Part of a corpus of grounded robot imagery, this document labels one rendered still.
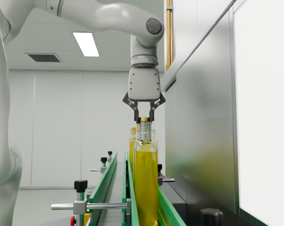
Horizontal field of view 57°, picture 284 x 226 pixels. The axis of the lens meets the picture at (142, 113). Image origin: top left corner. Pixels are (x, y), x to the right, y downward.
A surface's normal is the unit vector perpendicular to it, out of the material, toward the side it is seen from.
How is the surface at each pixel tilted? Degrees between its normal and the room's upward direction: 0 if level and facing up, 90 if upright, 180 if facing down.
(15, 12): 139
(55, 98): 90
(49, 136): 90
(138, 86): 92
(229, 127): 90
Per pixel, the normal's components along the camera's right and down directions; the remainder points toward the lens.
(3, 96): 0.93, -0.17
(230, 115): -1.00, 0.00
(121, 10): -0.25, -0.36
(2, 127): 0.67, -0.51
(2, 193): 0.39, -0.76
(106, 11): -0.51, -0.34
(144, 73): 0.08, -0.08
